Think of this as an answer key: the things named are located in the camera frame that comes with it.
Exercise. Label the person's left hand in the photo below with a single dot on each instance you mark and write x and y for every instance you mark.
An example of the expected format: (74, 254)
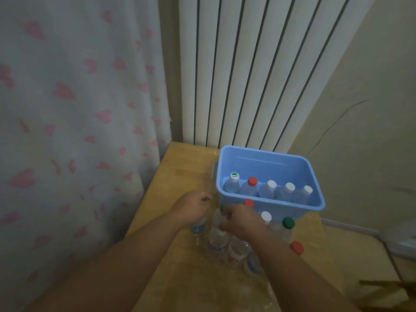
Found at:
(191, 207)

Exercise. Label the person's right hand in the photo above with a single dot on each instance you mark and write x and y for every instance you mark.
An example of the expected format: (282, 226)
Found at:
(247, 224)

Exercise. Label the bottle with red cap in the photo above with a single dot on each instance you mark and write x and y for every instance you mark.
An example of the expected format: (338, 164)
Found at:
(248, 191)

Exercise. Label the group of plastic water bottles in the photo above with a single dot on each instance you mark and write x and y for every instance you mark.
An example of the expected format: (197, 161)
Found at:
(288, 223)

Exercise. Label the bottle with green-white cap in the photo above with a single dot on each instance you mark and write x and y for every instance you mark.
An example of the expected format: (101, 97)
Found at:
(231, 185)

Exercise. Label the blue plastic bin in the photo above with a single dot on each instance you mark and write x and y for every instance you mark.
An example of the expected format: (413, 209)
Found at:
(269, 159)

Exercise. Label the person's right forearm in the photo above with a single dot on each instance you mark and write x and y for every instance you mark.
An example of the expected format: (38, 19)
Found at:
(299, 279)

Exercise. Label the person's left forearm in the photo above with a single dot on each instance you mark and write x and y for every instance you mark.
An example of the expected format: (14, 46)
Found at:
(107, 272)

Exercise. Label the wooden table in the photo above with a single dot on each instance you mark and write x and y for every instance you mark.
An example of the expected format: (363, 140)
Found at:
(182, 168)

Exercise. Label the white baseboard strip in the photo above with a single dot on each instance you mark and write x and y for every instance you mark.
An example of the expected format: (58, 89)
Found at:
(351, 226)

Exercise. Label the white ribbed radiator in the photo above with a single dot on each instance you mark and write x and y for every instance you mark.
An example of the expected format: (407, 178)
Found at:
(243, 77)

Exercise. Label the wooden chair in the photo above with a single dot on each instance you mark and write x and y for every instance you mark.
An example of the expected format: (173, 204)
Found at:
(380, 284)

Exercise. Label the pink heart print curtain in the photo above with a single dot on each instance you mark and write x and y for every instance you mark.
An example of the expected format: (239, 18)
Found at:
(65, 126)

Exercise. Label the white door frame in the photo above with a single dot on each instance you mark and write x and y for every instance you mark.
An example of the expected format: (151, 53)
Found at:
(403, 246)

